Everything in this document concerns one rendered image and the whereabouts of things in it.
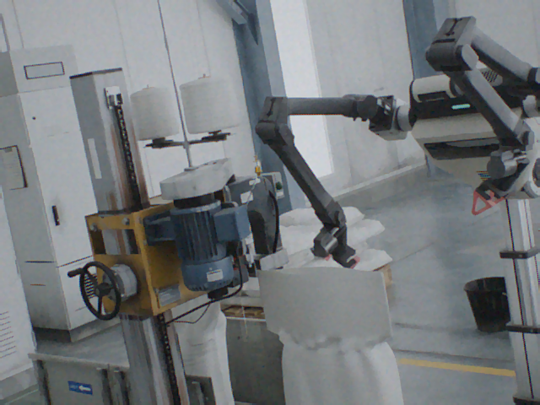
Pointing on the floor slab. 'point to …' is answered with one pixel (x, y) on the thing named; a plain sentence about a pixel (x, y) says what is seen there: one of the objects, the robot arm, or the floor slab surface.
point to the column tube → (118, 181)
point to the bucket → (488, 303)
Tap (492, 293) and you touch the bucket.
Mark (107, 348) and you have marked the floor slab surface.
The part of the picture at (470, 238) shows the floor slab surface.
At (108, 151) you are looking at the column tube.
